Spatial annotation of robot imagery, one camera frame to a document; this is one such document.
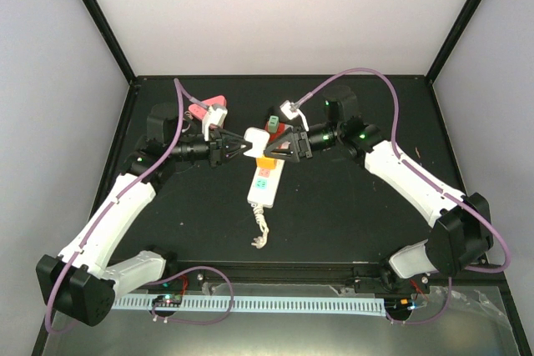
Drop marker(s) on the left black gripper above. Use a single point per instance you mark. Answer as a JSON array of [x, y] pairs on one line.
[[219, 150]]

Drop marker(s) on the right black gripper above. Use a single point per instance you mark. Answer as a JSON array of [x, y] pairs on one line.
[[296, 150]]

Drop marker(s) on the pink triangular power strip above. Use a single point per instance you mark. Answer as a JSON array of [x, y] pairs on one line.
[[198, 112]]

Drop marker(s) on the white long power strip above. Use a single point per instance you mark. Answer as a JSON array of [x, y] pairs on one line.
[[264, 186]]

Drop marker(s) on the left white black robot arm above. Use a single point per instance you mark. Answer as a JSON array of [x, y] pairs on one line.
[[81, 282]]

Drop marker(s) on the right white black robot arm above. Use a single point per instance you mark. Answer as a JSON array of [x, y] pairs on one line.
[[459, 223]]

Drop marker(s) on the red cube socket adapter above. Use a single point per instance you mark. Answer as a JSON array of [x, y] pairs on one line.
[[282, 127]]

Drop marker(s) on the yellow cube socket adapter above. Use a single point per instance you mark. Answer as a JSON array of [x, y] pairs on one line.
[[266, 163]]

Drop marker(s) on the green white plug adapter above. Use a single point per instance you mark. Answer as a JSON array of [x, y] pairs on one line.
[[273, 124]]

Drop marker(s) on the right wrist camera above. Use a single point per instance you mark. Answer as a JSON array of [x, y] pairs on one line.
[[291, 112]]

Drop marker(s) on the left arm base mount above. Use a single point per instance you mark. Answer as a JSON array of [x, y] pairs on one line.
[[172, 279]]

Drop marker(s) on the white slotted cable duct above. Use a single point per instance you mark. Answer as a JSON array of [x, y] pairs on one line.
[[250, 304]]

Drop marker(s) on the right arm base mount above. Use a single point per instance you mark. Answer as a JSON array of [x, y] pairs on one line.
[[379, 279]]

